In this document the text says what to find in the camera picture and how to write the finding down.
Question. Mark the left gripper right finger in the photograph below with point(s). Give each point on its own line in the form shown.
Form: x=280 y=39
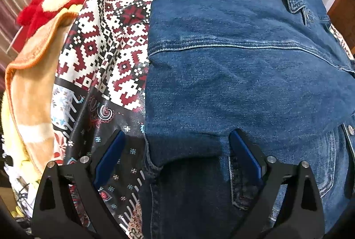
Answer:
x=288 y=203

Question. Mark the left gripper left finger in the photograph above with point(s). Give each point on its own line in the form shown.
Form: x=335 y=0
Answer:
x=55 y=215

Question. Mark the blue denim jacket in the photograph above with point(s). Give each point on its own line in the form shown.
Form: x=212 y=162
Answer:
x=270 y=70

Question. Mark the patchwork patterned bedspread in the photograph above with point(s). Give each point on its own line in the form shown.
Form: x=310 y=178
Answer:
x=100 y=86

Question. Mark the red orange plush blanket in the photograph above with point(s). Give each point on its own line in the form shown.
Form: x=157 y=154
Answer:
x=29 y=136

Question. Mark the brown wooden door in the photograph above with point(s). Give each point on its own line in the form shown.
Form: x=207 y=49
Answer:
x=341 y=14

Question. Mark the striped maroon curtain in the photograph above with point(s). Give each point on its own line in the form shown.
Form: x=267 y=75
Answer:
x=10 y=10

